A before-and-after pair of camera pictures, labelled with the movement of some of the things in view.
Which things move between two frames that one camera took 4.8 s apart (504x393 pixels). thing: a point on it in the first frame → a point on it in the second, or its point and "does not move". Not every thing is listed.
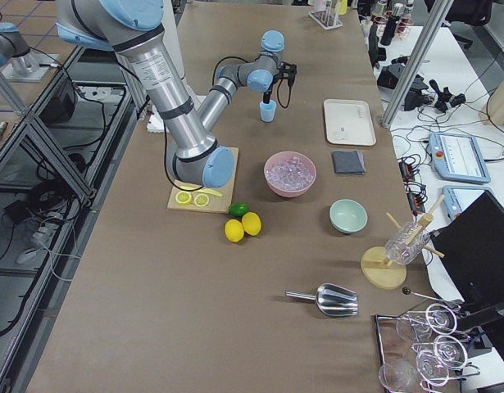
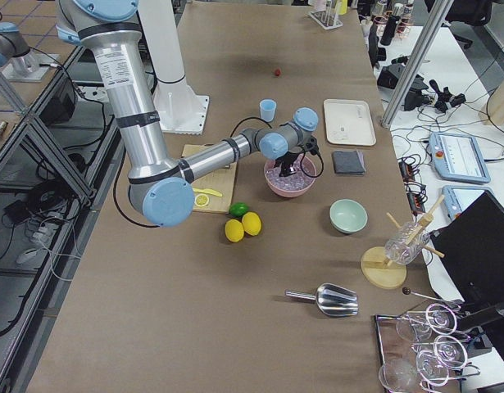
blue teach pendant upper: [457, 158] does not move
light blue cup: [267, 110] does not move
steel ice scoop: [333, 300] does not move
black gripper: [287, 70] → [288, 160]
